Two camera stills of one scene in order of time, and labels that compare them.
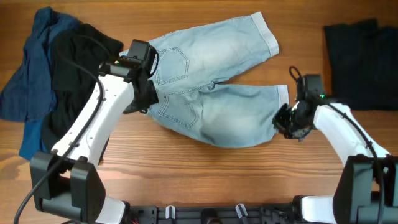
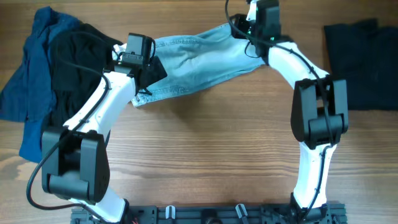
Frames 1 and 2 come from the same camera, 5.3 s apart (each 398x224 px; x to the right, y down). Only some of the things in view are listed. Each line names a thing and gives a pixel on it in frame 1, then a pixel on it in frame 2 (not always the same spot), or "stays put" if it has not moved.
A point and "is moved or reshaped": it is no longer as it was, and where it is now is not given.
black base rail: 242,214 stays put
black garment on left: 78,52 stays put
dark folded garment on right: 364,58 stays put
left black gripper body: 145,98 to 156,72
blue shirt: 28,94 stays put
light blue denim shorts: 186,69 is moved or reshaped
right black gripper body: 288,120 to 244,30
